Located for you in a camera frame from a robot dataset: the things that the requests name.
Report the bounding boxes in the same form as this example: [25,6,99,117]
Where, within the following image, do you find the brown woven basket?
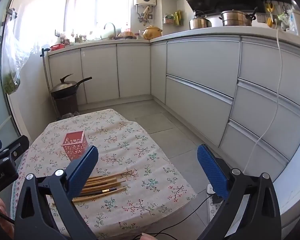
[116,31,137,40]

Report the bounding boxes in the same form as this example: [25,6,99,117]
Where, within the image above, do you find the floral tablecloth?
[11,109,197,240]

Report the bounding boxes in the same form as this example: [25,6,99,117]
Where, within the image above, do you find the pile of wooden chopsticks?
[51,170,133,205]

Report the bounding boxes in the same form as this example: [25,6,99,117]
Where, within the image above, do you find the yellow handled scissors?
[265,2,275,28]

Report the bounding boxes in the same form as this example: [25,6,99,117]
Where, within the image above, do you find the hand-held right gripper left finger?
[14,145,99,240]

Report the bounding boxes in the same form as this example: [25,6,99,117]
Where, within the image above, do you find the window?
[64,0,132,32]

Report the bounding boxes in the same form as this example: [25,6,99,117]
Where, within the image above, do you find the white power strip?
[206,184,225,227]

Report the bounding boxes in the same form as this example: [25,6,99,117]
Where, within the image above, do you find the red perforated chopstick holder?
[61,130,88,162]

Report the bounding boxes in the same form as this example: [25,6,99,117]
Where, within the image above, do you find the clear plastic bag with greens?
[1,8,44,95]

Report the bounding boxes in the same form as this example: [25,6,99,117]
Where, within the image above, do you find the yellow rubber gloves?
[174,10,184,26]

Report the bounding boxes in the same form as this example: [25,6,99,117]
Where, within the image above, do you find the thin black cable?
[134,195,212,240]

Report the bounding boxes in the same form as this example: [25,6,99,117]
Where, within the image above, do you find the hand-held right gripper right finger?
[197,144,282,240]

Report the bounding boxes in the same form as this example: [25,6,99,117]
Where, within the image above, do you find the white wall basket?
[163,13,175,25]

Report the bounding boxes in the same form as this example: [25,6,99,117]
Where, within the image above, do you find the yellow clay pot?
[142,25,163,40]

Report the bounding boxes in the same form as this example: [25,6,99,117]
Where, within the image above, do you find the white kitchen cabinets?
[47,27,300,178]

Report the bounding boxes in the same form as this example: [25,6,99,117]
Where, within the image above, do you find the steel kettle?
[189,11,212,30]

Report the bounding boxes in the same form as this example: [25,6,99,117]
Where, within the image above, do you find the steel pot with lid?
[219,7,258,27]

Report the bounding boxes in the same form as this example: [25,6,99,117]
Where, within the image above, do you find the white cable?
[246,27,283,174]

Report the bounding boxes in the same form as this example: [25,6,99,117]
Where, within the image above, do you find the dark brown bin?
[54,94,80,117]

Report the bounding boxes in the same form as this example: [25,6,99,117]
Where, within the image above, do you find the black chopstick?
[79,187,117,197]

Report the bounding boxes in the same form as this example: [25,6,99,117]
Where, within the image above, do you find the black wok with lid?
[50,74,93,99]

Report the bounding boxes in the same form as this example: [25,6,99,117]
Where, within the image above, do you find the white pot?
[207,15,224,27]

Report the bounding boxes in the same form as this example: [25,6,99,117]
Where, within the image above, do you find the steel faucet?
[104,22,117,40]

